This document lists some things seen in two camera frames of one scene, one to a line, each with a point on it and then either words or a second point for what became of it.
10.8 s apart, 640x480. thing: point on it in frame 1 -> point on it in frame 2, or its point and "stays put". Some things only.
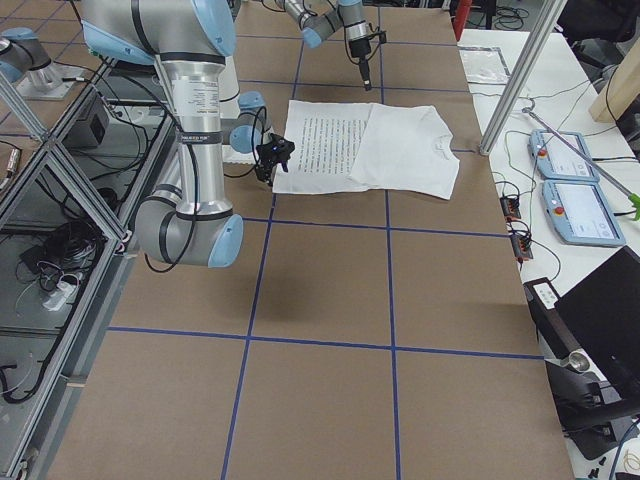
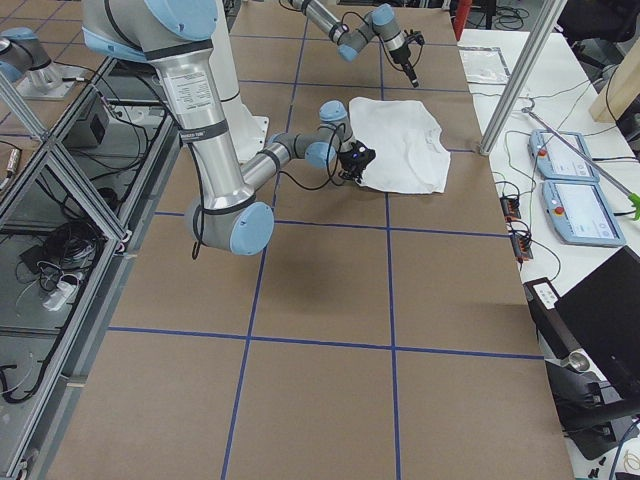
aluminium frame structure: x=68 y=202 stays put
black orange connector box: x=510 y=206 stays put
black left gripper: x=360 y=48 -> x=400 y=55
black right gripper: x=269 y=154 -> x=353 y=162
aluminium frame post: x=541 y=36 stays put
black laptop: x=598 y=317 stays put
